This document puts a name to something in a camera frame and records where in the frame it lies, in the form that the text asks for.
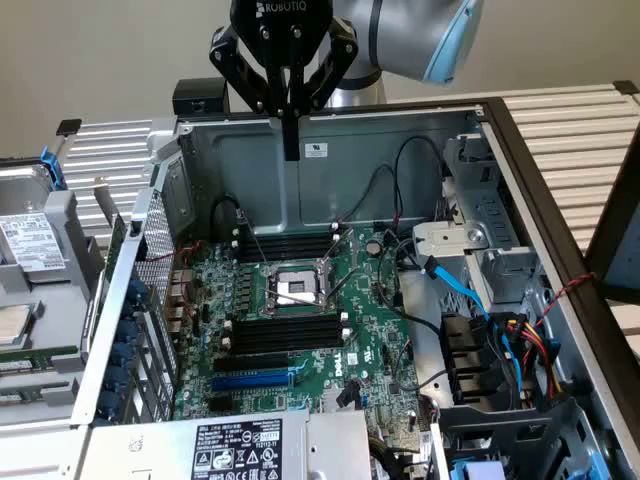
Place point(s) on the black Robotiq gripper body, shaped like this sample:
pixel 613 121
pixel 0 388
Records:
pixel 280 30

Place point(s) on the green RAM stick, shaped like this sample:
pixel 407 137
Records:
pixel 25 362
pixel 20 397

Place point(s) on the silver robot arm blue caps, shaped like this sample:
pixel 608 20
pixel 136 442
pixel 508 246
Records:
pixel 400 35

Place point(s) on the black box device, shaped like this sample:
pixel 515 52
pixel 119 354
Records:
pixel 192 97

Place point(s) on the open grey PC case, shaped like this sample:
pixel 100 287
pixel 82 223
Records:
pixel 350 135

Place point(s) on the black table end cap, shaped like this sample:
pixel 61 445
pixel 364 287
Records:
pixel 69 127
pixel 626 87

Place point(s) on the round coin battery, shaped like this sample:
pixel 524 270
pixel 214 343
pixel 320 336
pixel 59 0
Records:
pixel 373 247

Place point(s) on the green graphics card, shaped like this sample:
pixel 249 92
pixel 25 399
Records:
pixel 116 240

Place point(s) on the silver disk bay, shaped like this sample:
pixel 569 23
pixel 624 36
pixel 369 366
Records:
pixel 450 237

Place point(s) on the CPU socket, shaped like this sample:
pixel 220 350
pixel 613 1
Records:
pixel 295 287

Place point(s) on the blue card retention knob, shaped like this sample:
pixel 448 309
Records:
pixel 121 355
pixel 109 404
pixel 127 331
pixel 115 379
pixel 136 291

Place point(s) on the green Dell motherboard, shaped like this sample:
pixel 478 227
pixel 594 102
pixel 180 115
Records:
pixel 370 310

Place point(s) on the silver hard disk with label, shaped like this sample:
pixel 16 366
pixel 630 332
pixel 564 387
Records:
pixel 30 240

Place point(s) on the long black expansion slot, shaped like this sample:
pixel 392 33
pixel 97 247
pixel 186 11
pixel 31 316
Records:
pixel 250 363

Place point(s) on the grey parts rack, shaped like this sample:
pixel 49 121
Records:
pixel 55 310

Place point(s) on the blue expansion slot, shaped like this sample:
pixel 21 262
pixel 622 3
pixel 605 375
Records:
pixel 250 382

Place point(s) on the black framed side panel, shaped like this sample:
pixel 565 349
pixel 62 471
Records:
pixel 597 250

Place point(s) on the short black expansion slot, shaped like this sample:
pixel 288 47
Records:
pixel 221 405

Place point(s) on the silver CPU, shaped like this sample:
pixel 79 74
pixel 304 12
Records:
pixel 12 325

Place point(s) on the silver chipset heatsink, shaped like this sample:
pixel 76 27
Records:
pixel 330 402

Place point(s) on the silver power supply with label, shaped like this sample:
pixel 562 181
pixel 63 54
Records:
pixel 150 450

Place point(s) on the blue drive caddy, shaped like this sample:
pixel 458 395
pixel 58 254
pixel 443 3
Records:
pixel 480 472

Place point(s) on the blue disk rail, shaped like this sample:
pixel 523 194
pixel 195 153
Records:
pixel 52 170

